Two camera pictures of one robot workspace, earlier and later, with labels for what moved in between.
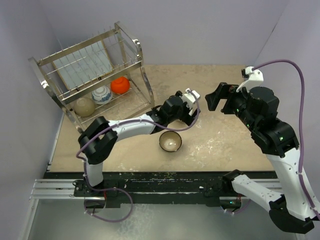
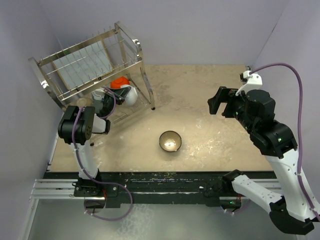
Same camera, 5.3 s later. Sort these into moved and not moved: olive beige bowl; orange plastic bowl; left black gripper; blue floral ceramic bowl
Moved: left black gripper
Not moved: orange plastic bowl; olive beige bowl; blue floral ceramic bowl
